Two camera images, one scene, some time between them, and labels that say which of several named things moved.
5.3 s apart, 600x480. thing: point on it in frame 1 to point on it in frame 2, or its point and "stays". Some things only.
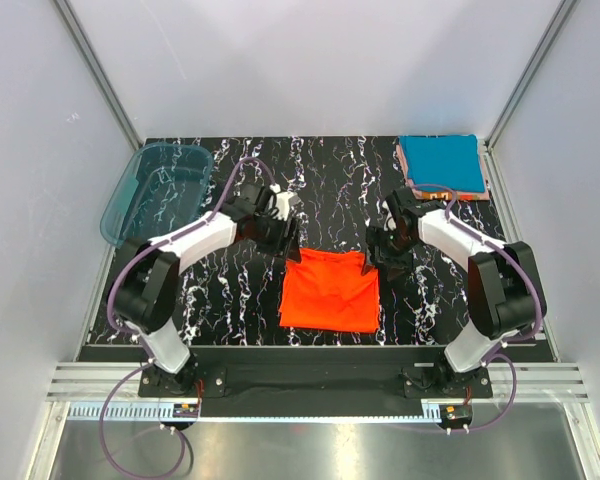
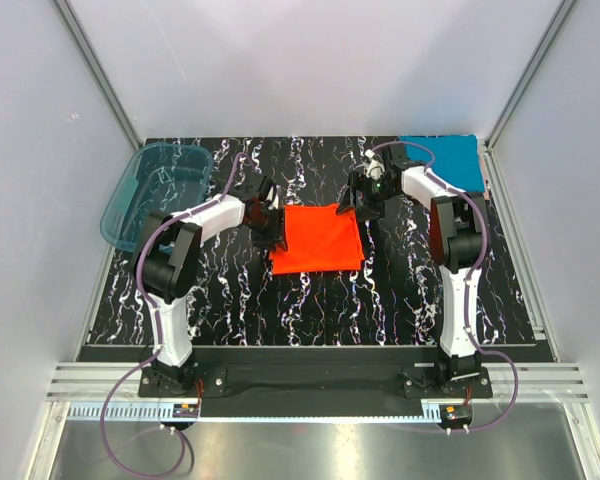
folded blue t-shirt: [452, 161] stays
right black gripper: [399, 265] to [359, 183]
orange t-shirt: [328, 291] to [319, 239]
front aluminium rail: [116, 392] stays
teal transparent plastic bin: [159, 188] stays
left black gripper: [279, 246] stays
